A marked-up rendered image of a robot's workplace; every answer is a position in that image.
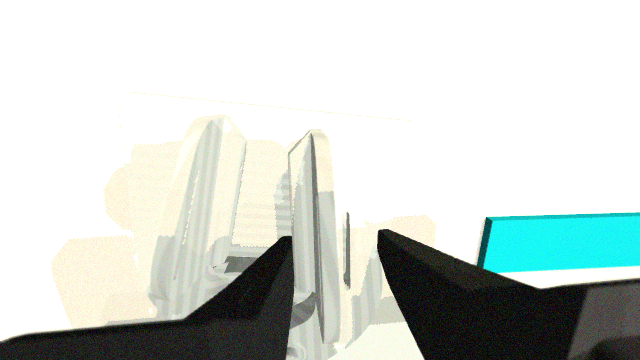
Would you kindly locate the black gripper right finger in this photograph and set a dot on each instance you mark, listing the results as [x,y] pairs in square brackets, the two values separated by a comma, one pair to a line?
[456,310]

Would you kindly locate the cyan flat plate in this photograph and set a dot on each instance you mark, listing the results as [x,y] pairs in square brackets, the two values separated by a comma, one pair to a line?
[560,242]

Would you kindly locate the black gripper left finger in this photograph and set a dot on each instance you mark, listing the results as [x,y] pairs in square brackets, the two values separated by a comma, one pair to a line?
[248,320]

